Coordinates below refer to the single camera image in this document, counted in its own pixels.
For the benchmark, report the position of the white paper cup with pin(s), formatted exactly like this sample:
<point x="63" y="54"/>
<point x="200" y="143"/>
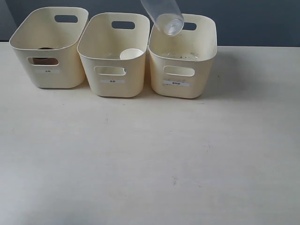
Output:
<point x="130" y="53"/>

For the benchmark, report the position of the clear plastic bottle white cap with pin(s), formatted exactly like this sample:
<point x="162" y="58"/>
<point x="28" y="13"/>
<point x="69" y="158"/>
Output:
<point x="165" y="15"/>

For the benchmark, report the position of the brown wooden cup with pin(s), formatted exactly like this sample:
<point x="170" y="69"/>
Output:
<point x="43" y="61"/>

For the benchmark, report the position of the cream bin right plastic label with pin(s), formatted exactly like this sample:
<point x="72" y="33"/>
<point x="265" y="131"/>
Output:
<point x="180" y="65"/>

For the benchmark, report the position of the cream bin middle paper label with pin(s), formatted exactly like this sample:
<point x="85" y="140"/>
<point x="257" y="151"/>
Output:
<point x="104" y="38"/>

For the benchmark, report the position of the cream bin left wood label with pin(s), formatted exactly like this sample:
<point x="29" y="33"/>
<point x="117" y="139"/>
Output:
<point x="52" y="32"/>

